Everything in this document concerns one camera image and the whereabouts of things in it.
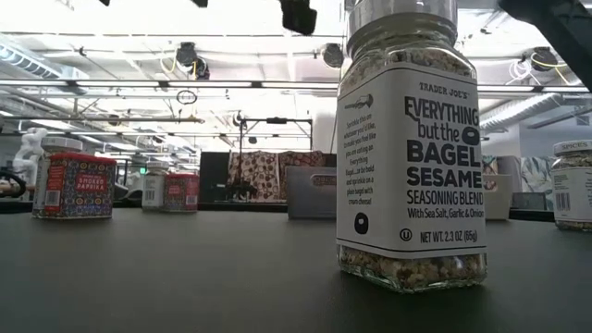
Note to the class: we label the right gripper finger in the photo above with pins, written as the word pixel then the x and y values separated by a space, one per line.
pixel 298 16

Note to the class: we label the teal patterned cloth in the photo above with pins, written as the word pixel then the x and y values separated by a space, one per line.
pixel 489 164

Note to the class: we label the round grey ceiling device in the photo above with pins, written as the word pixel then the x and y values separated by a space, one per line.
pixel 333 55

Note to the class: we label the long ceiling light strip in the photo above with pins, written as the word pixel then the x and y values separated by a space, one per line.
pixel 139 84
pixel 509 88

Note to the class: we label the cream dotted cloth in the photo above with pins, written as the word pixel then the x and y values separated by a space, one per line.
pixel 259 171

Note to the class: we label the horizontal ceiling pipe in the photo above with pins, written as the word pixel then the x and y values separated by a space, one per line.
pixel 115 119

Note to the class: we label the smoked paprika tin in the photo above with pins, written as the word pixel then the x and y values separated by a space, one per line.
pixel 83 185
pixel 182 194

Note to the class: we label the ribbed ceiling air duct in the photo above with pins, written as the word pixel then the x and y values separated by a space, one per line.
pixel 518 111
pixel 28 62

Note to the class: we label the black curved tube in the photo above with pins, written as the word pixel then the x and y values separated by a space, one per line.
pixel 18 178

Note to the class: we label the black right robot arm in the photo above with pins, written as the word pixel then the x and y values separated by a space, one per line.
pixel 564 32

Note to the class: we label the black upright panel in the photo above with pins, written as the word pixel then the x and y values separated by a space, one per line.
pixel 215 178

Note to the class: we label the dark box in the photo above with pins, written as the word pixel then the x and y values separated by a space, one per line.
pixel 529 201

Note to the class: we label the grey translucent plastic bin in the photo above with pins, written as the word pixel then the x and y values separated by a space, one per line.
pixel 305 199

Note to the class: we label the blue white patterned cloth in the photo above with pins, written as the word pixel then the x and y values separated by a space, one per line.
pixel 536 176

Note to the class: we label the black metal stand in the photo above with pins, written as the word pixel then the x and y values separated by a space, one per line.
pixel 240 152

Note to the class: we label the red patterned cloth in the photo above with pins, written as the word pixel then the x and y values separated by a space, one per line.
pixel 300 158

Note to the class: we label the white robot figure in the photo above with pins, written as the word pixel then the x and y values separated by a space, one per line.
pixel 30 157

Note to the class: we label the grey board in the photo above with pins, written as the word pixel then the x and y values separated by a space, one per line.
pixel 509 164

